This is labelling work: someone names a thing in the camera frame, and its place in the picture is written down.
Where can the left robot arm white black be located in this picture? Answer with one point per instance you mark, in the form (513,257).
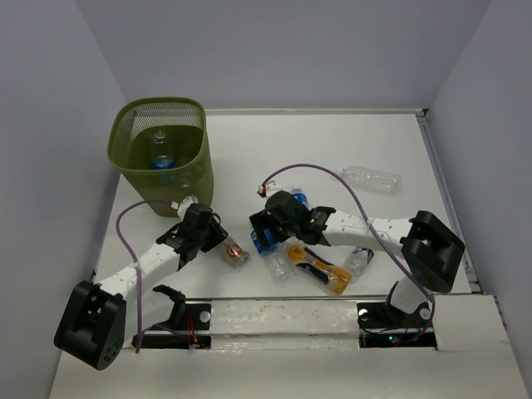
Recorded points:
(99,318)

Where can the pepsi label small bottle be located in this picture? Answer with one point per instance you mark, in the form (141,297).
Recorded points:
(358,260)

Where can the orange tea bottle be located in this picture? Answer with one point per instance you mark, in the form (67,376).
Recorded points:
(332,277)

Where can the green mesh waste bin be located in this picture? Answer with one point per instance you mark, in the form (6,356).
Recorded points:
(128,149)

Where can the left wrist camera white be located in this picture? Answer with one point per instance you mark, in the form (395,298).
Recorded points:
(181,207)

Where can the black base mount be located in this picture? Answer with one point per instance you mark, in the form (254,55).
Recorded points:
(382,332)
(189,329)

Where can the clear plastic bottle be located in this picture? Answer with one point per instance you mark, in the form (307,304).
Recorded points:
(370,179)

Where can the blue label bottle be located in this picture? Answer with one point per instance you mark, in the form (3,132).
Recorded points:
(165,157)
(272,255)
(298,193)

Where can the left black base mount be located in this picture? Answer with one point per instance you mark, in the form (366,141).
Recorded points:
(189,329)

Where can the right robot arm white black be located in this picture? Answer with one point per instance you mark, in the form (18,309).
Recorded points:
(428,252)

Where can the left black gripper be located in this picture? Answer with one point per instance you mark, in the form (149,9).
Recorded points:
(217,234)

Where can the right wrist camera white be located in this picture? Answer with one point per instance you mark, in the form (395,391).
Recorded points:
(269,189)

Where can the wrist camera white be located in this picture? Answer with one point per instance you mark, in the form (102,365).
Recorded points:
(181,207)
(269,189)

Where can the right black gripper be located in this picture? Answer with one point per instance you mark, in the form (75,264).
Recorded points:
(263,219)

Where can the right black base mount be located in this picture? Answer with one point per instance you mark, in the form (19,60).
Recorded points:
(382,332)

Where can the red cap small bottle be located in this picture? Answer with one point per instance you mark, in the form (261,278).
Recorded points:
(232,253)

